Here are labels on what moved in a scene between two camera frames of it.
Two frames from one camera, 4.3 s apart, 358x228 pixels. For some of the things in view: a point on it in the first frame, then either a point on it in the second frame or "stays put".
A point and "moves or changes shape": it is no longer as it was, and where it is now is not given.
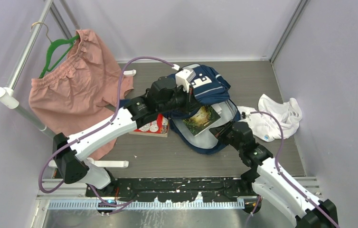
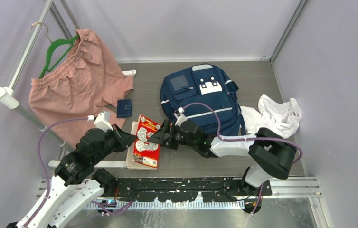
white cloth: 274,119 stays put
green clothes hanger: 71,42 stays put
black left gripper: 188,102 -> 124,139
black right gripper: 219,132 -> 169,128
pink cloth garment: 83,93 stays put
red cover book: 158,127 moves or changes shape
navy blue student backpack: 216,109 moves or changes shape
